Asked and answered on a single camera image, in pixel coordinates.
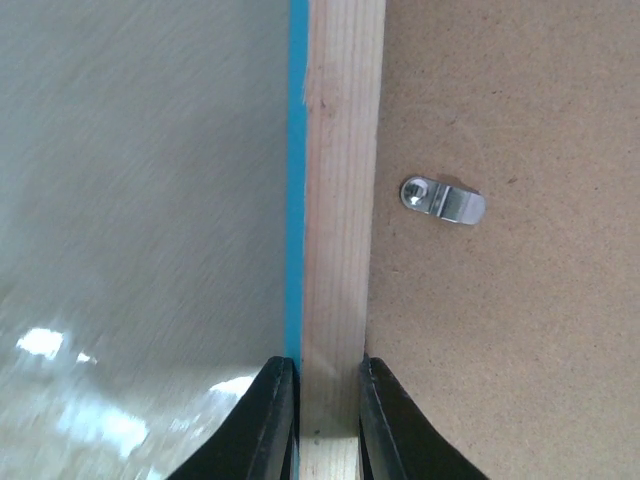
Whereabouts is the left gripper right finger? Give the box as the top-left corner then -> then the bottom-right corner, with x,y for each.
359,356 -> 486,479

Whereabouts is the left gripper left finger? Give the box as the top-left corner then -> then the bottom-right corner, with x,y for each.
169,356 -> 297,480

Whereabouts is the teal wooden photo frame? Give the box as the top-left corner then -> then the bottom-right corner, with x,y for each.
287,1 -> 639,479

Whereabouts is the metal frame retaining clip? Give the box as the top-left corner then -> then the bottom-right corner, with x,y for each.
399,176 -> 486,225

